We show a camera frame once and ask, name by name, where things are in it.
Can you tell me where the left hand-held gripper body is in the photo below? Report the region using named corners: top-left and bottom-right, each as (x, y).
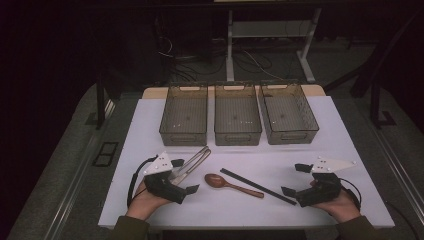
top-left (142, 151), bottom-right (188, 205)

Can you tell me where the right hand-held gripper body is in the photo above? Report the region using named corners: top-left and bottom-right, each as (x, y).
top-left (294, 155), bottom-right (358, 208)

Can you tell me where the brown wooden spoon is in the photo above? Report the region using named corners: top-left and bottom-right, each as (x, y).
top-left (203, 173), bottom-right (265, 200)

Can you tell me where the clear brown plastic bin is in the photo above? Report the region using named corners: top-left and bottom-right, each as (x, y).
top-left (158, 82), bottom-right (209, 147)
top-left (258, 79), bottom-right (320, 146)
top-left (213, 81), bottom-right (263, 147)

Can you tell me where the person's left hand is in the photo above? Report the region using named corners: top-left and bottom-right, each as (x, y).
top-left (125, 179), bottom-right (173, 222)

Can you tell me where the person's right hand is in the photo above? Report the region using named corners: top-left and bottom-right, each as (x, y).
top-left (309, 179), bottom-right (362, 224)

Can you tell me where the white table sheet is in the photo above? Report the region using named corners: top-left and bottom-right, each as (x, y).
top-left (98, 95), bottom-right (396, 230)

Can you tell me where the black metal stand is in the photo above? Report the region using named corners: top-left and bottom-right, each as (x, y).
top-left (324, 9), bottom-right (424, 129)
top-left (94, 73), bottom-right (116, 131)

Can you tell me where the right hand-held gripper cable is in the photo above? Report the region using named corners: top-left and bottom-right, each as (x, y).
top-left (339, 177), bottom-right (363, 212)

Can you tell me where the metal floor rail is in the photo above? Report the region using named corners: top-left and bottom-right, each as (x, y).
top-left (366, 109), bottom-right (424, 216)
top-left (43, 99), bottom-right (116, 240)

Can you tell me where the tangle of floor cables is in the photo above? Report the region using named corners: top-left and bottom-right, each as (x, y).
top-left (156, 33), bottom-right (288, 83)

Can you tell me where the white metal table frame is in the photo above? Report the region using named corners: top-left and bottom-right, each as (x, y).
top-left (225, 8), bottom-right (323, 84)

